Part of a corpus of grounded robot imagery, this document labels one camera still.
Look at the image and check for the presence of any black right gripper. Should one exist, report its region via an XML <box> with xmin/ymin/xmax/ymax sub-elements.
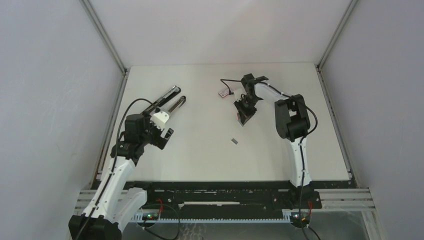
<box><xmin>234</xmin><ymin>95</ymin><xmax>260</xmax><ymax>125</ymax></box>

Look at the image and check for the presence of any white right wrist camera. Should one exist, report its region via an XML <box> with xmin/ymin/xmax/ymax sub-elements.
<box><xmin>232</xmin><ymin>88</ymin><xmax>245</xmax><ymax>102</ymax></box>

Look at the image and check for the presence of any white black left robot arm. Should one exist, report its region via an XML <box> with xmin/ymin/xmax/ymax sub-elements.
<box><xmin>68</xmin><ymin>110</ymin><xmax>174</xmax><ymax>240</ymax></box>

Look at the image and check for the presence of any black stapler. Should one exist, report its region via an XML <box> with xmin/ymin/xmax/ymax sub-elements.
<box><xmin>143</xmin><ymin>85</ymin><xmax>182</xmax><ymax>113</ymax></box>

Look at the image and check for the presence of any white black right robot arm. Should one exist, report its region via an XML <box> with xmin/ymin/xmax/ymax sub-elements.
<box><xmin>233</xmin><ymin>73</ymin><xmax>311</xmax><ymax>208</ymax></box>

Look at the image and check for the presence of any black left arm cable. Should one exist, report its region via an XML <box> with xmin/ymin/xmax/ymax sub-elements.
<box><xmin>72</xmin><ymin>97</ymin><xmax>155</xmax><ymax>240</ymax></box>

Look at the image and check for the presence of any aluminium frame rail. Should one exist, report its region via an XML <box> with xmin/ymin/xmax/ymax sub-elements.
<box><xmin>74</xmin><ymin>189</ymin><xmax>377</xmax><ymax>223</ymax></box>

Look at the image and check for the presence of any red white staple box sleeve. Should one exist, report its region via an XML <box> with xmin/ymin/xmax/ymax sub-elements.
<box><xmin>218</xmin><ymin>88</ymin><xmax>233</xmax><ymax>99</ymax></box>

